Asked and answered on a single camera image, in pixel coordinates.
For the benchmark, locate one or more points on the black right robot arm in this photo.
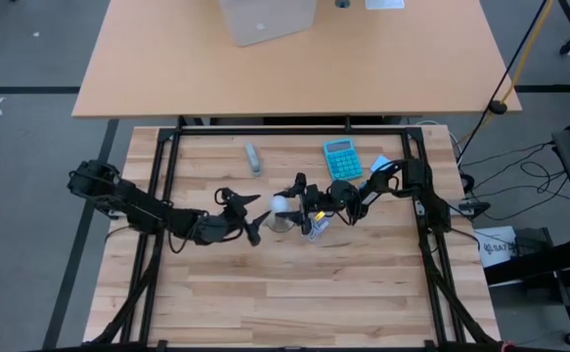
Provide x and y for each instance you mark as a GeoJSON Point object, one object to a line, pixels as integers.
{"type": "Point", "coordinates": [414, 171]}

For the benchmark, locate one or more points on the turquoise calculator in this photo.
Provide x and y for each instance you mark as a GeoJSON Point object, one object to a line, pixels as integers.
{"type": "Point", "coordinates": [343, 161]}

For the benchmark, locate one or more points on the black aluminium table frame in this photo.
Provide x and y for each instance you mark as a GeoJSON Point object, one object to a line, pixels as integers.
{"type": "Point", "coordinates": [289, 131]}

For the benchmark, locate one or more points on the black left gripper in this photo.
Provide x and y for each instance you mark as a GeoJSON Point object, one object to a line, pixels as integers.
{"type": "Point", "coordinates": [218, 229]}

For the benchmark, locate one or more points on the grey stapler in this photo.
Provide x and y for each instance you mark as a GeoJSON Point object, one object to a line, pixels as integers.
{"type": "Point", "coordinates": [253, 159]}

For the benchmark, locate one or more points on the white printed sheet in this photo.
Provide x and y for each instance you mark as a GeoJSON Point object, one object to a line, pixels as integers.
{"type": "Point", "coordinates": [497, 247]}

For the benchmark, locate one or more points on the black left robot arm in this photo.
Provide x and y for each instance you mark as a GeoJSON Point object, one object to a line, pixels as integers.
{"type": "Point", "coordinates": [138, 205]}

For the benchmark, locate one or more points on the light blue sticky notepad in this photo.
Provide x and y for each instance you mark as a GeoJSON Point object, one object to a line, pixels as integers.
{"type": "Point", "coordinates": [380, 162]}

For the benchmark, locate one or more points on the black equipment cart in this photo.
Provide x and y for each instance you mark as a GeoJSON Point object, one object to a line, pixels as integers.
{"type": "Point", "coordinates": [534, 259]}

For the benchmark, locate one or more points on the light wood desk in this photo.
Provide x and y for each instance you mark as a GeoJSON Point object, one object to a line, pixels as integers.
{"type": "Point", "coordinates": [289, 73]}

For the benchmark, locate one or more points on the white lightbulb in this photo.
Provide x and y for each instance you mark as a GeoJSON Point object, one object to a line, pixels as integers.
{"type": "Point", "coordinates": [279, 204]}

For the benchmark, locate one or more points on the yellow tape tag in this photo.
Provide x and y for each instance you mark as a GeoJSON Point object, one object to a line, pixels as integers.
{"type": "Point", "coordinates": [320, 215]}

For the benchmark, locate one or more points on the white card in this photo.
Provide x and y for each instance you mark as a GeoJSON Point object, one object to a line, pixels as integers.
{"type": "Point", "coordinates": [384, 4]}

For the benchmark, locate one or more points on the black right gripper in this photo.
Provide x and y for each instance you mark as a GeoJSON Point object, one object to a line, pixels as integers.
{"type": "Point", "coordinates": [336, 198]}

